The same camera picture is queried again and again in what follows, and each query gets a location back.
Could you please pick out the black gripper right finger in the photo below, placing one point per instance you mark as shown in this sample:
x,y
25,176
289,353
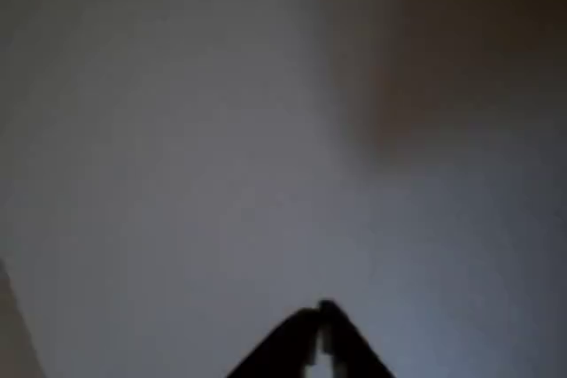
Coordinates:
x,y
352,347

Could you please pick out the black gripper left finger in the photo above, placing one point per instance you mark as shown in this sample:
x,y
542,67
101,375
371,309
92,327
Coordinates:
x,y
277,349

